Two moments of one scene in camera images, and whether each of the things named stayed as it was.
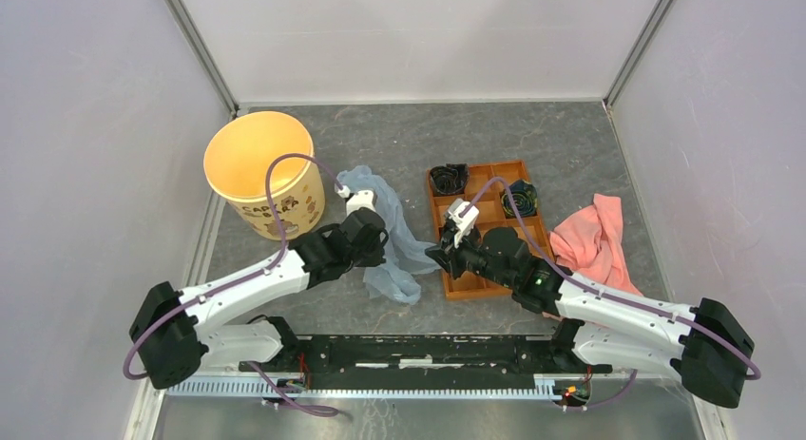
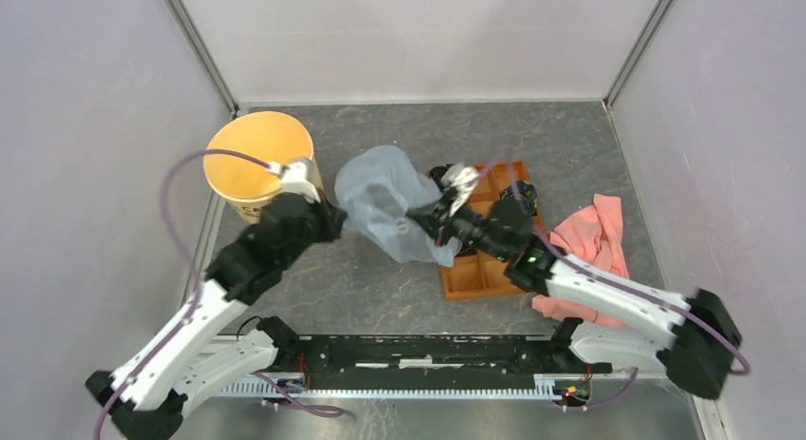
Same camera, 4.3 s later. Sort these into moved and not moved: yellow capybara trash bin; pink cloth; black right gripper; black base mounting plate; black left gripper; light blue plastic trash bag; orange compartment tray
Moved: black left gripper; black right gripper; light blue plastic trash bag
Not moved: yellow capybara trash bin; pink cloth; orange compartment tray; black base mounting plate
